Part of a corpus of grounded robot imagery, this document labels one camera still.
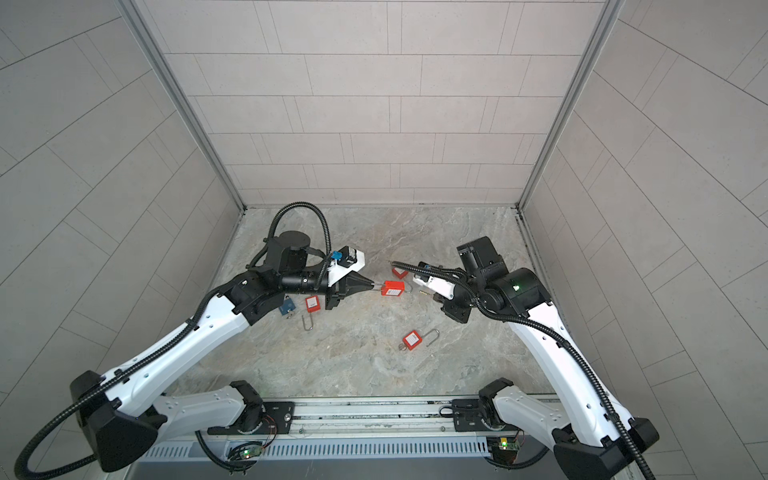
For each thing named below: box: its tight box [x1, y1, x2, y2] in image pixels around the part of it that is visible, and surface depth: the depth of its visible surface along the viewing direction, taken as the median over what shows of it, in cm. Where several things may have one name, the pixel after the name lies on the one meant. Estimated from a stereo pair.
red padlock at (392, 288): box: [380, 280, 405, 297], surface depth 66 cm
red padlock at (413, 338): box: [402, 328, 440, 350], surface depth 84 cm
